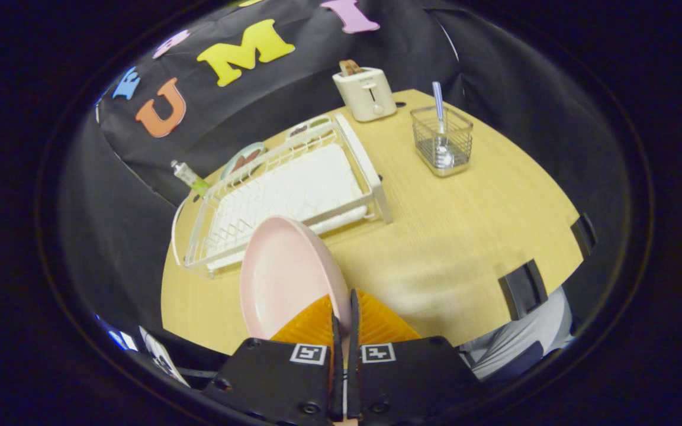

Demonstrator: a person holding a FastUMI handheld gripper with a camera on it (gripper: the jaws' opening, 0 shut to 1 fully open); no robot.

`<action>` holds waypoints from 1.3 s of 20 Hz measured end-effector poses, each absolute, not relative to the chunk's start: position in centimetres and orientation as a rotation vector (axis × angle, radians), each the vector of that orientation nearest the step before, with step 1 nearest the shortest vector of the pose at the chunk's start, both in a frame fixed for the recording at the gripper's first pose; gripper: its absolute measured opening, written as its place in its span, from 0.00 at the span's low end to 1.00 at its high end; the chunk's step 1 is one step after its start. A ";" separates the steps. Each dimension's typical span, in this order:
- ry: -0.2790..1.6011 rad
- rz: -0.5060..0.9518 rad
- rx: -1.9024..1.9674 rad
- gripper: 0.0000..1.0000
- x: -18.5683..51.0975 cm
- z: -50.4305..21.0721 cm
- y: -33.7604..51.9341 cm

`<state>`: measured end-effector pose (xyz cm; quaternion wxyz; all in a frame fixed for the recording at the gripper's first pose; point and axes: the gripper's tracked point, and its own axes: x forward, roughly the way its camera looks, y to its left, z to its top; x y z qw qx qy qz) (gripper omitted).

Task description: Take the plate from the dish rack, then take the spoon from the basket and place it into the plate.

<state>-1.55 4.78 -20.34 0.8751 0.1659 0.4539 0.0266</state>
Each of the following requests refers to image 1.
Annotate small white divided dish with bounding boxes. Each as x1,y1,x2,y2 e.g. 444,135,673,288
286,116,333,143

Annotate checkered handle metal spoon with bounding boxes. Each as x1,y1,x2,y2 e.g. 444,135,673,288
432,81,455,169

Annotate white dish rack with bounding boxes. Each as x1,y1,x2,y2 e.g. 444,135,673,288
171,112,394,279

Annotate pink plate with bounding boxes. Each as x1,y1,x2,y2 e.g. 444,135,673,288
239,215,352,341

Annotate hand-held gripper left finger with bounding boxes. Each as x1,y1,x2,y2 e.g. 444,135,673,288
202,294,345,426

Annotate black table clamp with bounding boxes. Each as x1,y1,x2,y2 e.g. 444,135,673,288
498,259,549,321
570,212,598,256

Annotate black backdrop cloth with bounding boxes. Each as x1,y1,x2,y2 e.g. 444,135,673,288
57,0,632,332

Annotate light green plate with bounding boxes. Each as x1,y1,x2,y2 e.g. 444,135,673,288
221,141,268,180

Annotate white and green bottle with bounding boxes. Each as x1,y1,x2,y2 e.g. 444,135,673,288
170,160,211,197

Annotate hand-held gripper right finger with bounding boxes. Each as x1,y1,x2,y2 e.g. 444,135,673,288
347,288,484,426

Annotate white toaster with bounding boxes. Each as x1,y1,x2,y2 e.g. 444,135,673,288
332,66,398,123

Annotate metal wire basket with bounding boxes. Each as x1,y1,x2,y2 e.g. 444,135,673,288
410,105,474,178

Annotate person's grey trousers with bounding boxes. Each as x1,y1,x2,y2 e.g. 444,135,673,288
456,286,575,380

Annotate white printed card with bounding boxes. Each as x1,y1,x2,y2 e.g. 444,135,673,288
139,325,191,388

